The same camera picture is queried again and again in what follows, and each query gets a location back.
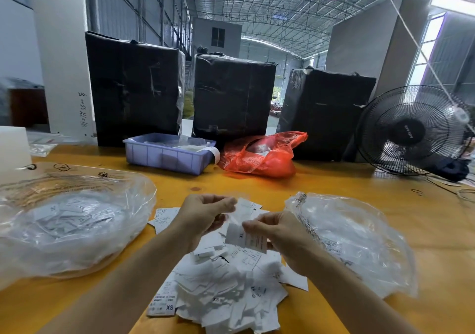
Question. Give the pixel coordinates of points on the grey cabin with window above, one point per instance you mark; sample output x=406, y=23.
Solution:
x=217, y=37

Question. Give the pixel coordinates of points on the red plastic bag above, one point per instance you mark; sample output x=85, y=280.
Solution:
x=263, y=155

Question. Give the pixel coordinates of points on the blue plastic bin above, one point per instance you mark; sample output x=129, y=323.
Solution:
x=162, y=154

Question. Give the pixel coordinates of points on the black table fan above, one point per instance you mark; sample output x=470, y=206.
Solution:
x=412, y=131

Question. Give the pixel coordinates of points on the large black wrapped bale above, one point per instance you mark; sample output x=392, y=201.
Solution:
x=135, y=89
x=234, y=98
x=328, y=113

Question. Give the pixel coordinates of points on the white paper label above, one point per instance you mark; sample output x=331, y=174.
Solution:
x=245, y=237

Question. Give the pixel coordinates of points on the person's left hand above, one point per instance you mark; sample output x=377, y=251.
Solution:
x=199, y=215

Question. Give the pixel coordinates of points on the person's right forearm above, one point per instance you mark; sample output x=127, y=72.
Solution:
x=364, y=304

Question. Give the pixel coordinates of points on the brown wooden cabinet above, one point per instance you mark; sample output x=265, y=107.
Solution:
x=30, y=107

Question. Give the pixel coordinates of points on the person's right hand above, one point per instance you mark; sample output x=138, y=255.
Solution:
x=286, y=237

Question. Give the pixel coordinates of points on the white foam box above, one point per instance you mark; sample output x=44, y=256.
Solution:
x=13, y=152

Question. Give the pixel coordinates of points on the pile of white labels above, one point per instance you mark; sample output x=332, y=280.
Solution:
x=223, y=285

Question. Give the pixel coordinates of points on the large clear bag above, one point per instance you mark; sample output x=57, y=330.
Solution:
x=74, y=222

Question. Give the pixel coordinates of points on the person's left forearm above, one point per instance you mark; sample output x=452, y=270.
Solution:
x=111, y=293

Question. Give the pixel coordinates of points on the clear plastic bag black print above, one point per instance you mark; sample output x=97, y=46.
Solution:
x=364, y=241

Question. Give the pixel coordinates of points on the white pillar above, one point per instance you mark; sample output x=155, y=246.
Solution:
x=63, y=51

